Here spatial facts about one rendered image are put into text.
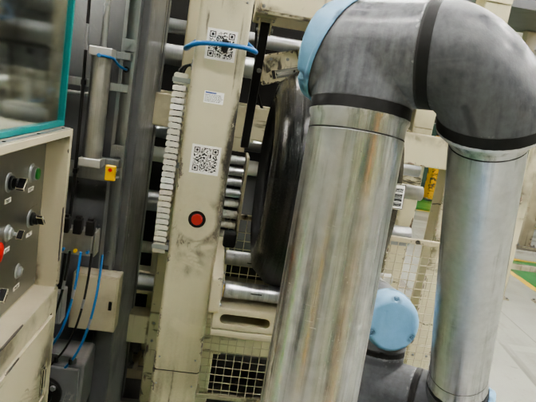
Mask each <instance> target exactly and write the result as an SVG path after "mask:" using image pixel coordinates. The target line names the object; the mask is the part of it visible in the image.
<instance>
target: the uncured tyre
mask: <svg viewBox="0 0 536 402"><path fill-rule="evenodd" d="M299 72H300V71H297V72H295V73H293V74H291V75H290V76H288V77H287V78H286V79H284V80H283V81H281V82H280V83H279V84H278V87H277V89H276V92H275V94H274V99H273V101H272V104H271V106H270V111H269V114H268V117H267V121H266V127H265V131H264V136H263V140H262V148H261V152H260V157H259V162H258V172H257V178H256V184H255V190H254V202H253V210H252V218H251V229H250V256H251V266H252V268H253V269H254V271H255V272H256V273H257V274H258V276H259V277H260V278H261V279H262V280H263V281H264V282H265V283H267V284H269V285H271V286H277V287H281V282H282V274H283V269H284V265H285V260H286V252H287V247H288V242H289V237H290V228H291V224H292V219H293V214H294V206H295V201H296V197H297V192H298V184H299V179H300V174H301V169H302V161H303V156H304V151H305V143H306V138H307V133H308V129H309V120H310V113H309V107H310V101H311V100H310V99H308V98H307V97H305V96H304V95H303V94H302V91H301V90H300V87H299V84H298V74H299ZM403 173H404V149H403V153H402V158H401V162H400V170H399V175H398V180H397V183H400V184H402V181H403ZM397 211H398V210H396V209H392V214H391V219H390V223H389V229H388V237H387V241H386V246H385V250H384V253H385V252H386V250H387V248H388V244H389V241H390V238H391V236H392V231H393V227H394V225H395V221H396V215H397Z"/></svg>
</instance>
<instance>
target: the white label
mask: <svg viewBox="0 0 536 402"><path fill-rule="evenodd" d="M405 190H406V185H405V184H400V183H398V184H397V185H396V193H395V197H394V202H393V206H392V209H396V210H403V205H404V195H405Z"/></svg>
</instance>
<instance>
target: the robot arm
mask: <svg viewBox="0 0 536 402"><path fill-rule="evenodd" d="M298 70H299V71H300V72H299V74H298V84H299V87H300V90H301V92H302V94H303V95H304V96H305V97H307V98H308V99H310V100H311V101H310V107H309V113H310V120H309V129H308V133H307V138H306V143H305V151H304V156H303V161H302V166H301V174H300V179H299V184H298V192H297V197H296V201H295V206H294V214H293V219H292V224H291V228H290V237H289V242H288V247H287V252H286V260H285V265H284V269H283V274H282V282H281V287H280V292H279V296H278V305H277V309H276V314H275V319H274V327H273V332H272V337H271V341H270V350H269V355H268V360H267V364H266V373H265V377H264V382H263V387H262V395H261V400H260V402H495V401H496V392H495V390H493V389H492V388H490V387H489V384H488V381H489V376H490V371H491V362H492V357H493V353H494V348H495V339H496V334H497V330H498V325H499V316H500V312H501V307H502V302H503V294H504V289H505V284H506V276H507V271H508V266H509V261H510V253H511V247H512V242H513V238H514V229H515V224H516V220H517V215H518V206H519V202H520V197H521V192H522V183H523V179H524V174H525V169H526V161H527V156H528V151H529V150H530V149H531V148H533V147H535V146H536V57H535V55H534V54H533V52H532V51H531V50H530V48H529V47H528V46H527V44H526V43H525V42H524V41H523V39H522V38H521V37H520V36H519V34H518V33H516V32H515V31H514V30H513V29H512V28H511V27H510V26H509V25H507V24H506V23H505V22H504V21H503V20H502V19H501V18H500V17H498V16H497V15H495V14H493V13H492V12H490V11H489V10H487V9H485V8H483V7H481V6H479V5H477V4H474V3H472V2H469V1H465V0H333V1H331V2H328V3H326V4H324V6H323V7H322V8H320V9H319V10H318V11H317V12H316V13H315V15H314V16H313V17H312V19H311V20H310V22H309V24H308V26H307V28H306V30H305V34H304V36H303V38H302V42H301V47H300V50H299V55H298ZM413 109H422V110H431V111H432V110H433V111H434V112H435V113H436V124H435V129H436V131H437V134H438V135H439V136H440V137H441V138H442V139H443V140H445V141H446V142H447V143H448V147H447V166H446V175H445V185H444V195H443V214H442V223H441V233H440V243H439V261H438V270H437V280H436V290H435V308H434V317H433V327H432V346H431V356H430V365H429V370H427V369H424V368H419V367H418V368H417V367H414V366H411V365H406V364H404V355H405V351H406V346H408V345H409V344H410V343H411V342H412V341H413V340H414V338H415V336H416V334H417V332H418V328H419V317H418V313H417V311H416V308H415V306H414V305H413V304H412V302H411V301H410V300H409V299H408V297H407V296H406V295H404V294H403V293H401V292H400V291H399V290H396V289H394V288H393V287H392V286H390V285H389V284H388V283H387V282H386V281H385V280H383V279H382V278H380V272H381V267H382V263H383V258H384V250H385V246H386V241H387V237H388V229H389V223H390V219H391V214H392V206H393V202H394V197H395V193H396V185H397V180H398V175H399V170H400V162H401V158H402V153H403V149H404V141H405V136H406V131H407V130H408V128H409V127H410V123H411V118H412V112H413Z"/></svg>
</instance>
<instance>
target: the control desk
mask: <svg viewBox="0 0 536 402"><path fill-rule="evenodd" d="M72 139H73V129H72V128H67V127H65V126H60V127H56V128H49V129H45V130H41V131H36V132H30V133H26V134H21V135H18V136H11V137H6V138H3V139H0V402H47V401H48V393H49V376H50V367H51V359H52V350H53V333H54V325H55V316H56V307H57V291H58V287H57V286H56V285H57V284H58V283H59V277H60V268H61V252H62V243H63V234H64V225H65V209H66V200H67V191H68V182H69V165H70V156H71V148H72Z"/></svg>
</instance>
